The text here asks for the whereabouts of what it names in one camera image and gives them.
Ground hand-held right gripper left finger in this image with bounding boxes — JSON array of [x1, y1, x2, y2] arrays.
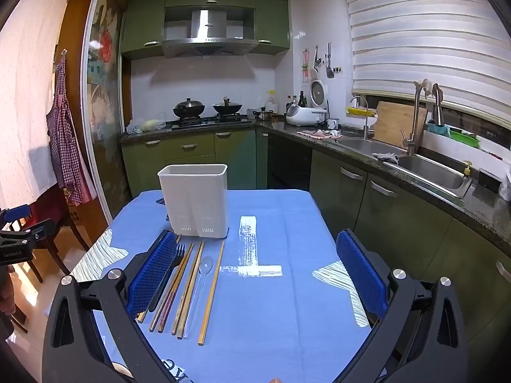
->
[[42, 229, 178, 383]]

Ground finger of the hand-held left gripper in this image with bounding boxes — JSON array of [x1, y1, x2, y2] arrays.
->
[[0, 219, 57, 248], [0, 204, 32, 226]]

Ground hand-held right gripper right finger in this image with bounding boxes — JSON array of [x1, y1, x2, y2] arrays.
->
[[335, 228, 468, 383]]

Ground black plastic fork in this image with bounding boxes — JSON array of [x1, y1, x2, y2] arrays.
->
[[149, 244, 186, 312]]

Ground bamboo chopstick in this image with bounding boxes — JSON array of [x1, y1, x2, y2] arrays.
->
[[136, 235, 182, 324], [197, 241, 226, 346], [179, 241, 205, 339], [172, 243, 195, 335]]

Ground clear plastic spoon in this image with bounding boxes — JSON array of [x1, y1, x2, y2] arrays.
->
[[187, 256, 214, 338]]

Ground white plastic utensil holder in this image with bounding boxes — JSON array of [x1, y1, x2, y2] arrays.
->
[[157, 163, 230, 239]]

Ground wooden chair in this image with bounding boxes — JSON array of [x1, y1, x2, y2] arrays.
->
[[8, 197, 92, 284]]

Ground green base cabinet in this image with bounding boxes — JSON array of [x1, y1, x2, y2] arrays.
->
[[309, 149, 511, 352], [121, 128, 269, 208]]

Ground red checkered apron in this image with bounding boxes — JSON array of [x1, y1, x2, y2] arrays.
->
[[46, 50, 98, 207]]

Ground blue printed tablecloth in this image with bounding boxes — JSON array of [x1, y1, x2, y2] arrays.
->
[[70, 189, 372, 383]]

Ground white curtain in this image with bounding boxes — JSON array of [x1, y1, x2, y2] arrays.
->
[[0, 0, 72, 208]]

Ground steel kitchen sink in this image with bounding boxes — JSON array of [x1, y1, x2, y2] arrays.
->
[[327, 136, 474, 199]]

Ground dark built-in appliance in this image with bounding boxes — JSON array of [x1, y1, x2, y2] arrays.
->
[[267, 133, 313, 192]]

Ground decorated sliding door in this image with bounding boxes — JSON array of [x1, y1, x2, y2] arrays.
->
[[82, 0, 134, 224]]

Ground white plastic bag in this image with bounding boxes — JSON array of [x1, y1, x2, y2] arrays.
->
[[127, 112, 166, 134]]

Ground pink dish cloth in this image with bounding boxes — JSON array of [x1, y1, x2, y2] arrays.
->
[[297, 128, 342, 139]]

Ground wooden cutting board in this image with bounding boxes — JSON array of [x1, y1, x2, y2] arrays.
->
[[373, 101, 428, 150]]

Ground small steel faucet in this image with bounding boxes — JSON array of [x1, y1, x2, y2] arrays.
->
[[350, 96, 370, 140]]

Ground black box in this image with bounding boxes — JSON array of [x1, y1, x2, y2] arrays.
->
[[478, 168, 501, 194]]

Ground tall steel faucet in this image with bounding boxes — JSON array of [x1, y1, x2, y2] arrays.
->
[[400, 80, 426, 156]]

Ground black gas stove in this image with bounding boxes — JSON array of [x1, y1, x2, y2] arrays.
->
[[172, 114, 253, 128]]

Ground teal plastic holder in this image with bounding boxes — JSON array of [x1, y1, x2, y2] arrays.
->
[[427, 120, 451, 137]]

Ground white rice cooker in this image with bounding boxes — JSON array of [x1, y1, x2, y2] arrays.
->
[[286, 80, 329, 126]]

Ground black wok with lid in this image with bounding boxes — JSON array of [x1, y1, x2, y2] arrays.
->
[[172, 97, 206, 118]]

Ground green plastic box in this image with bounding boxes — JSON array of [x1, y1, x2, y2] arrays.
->
[[447, 125, 482, 149]]

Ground dark sauce bottles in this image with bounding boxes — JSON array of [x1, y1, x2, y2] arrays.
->
[[285, 91, 307, 112]]

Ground grey curved faucet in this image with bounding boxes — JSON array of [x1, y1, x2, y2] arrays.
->
[[432, 84, 446, 126]]

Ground white cloth on faucet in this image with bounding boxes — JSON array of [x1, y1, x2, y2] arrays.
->
[[414, 79, 436, 98]]

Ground hanging ladle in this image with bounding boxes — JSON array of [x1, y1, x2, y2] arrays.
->
[[310, 46, 322, 80]]

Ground white window blind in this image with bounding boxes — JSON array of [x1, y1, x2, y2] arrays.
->
[[341, 0, 511, 106]]

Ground steel range hood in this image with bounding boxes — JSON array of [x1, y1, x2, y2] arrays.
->
[[162, 8, 260, 57]]

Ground green wall cabinet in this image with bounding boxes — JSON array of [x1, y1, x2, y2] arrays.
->
[[255, 0, 290, 54], [121, 0, 166, 60]]

